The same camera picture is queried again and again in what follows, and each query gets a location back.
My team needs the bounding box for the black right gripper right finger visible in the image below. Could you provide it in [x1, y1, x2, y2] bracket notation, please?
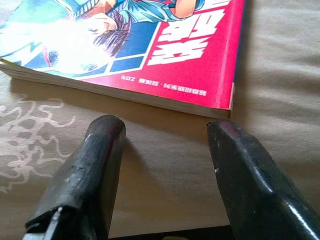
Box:
[206, 119, 320, 240]

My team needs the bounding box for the colourful comic book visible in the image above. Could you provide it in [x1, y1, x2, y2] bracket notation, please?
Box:
[0, 0, 249, 120]

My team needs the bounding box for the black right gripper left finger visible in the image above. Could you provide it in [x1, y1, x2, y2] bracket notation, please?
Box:
[24, 114, 127, 240]

